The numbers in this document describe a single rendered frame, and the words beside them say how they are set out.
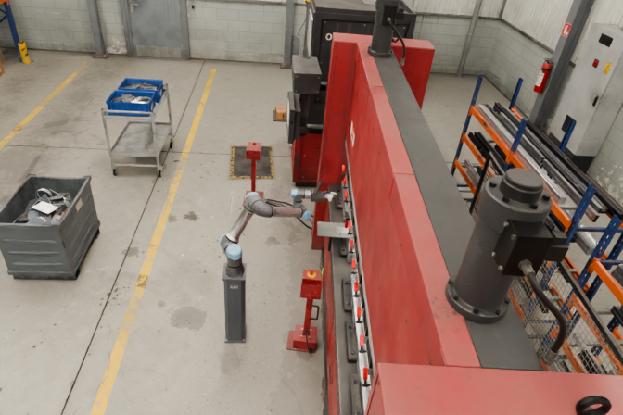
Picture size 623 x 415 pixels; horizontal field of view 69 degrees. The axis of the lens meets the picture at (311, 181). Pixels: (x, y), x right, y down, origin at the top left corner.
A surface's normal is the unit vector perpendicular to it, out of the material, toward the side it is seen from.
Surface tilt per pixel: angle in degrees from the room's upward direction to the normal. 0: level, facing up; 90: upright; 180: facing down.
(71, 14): 90
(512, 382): 0
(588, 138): 90
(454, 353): 0
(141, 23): 90
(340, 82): 90
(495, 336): 0
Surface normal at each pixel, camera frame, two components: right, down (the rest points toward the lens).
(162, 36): 0.06, 0.55
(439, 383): 0.08, -0.83
